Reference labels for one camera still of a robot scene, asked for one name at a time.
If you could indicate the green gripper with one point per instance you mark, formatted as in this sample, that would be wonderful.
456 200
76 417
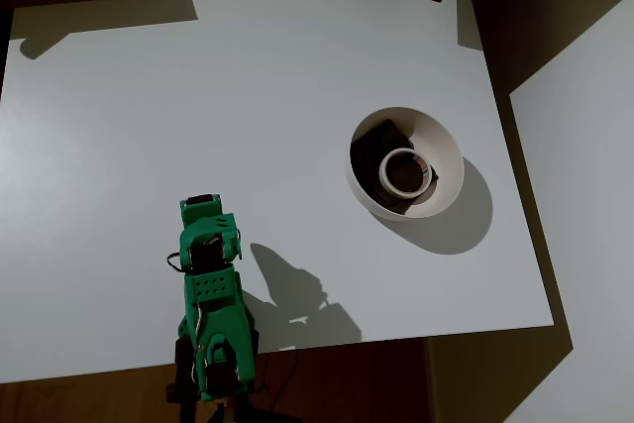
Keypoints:
200 201

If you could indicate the beige masking tape roll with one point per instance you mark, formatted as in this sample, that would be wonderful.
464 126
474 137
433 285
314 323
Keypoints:
403 192

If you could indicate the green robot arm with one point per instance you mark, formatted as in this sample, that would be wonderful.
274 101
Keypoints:
223 314

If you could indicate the black table clamp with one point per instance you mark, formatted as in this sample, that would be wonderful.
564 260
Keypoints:
180 368

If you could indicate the black square pad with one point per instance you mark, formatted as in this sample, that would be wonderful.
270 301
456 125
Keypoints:
376 145

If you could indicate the beige bowl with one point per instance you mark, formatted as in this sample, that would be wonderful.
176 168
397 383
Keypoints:
441 155

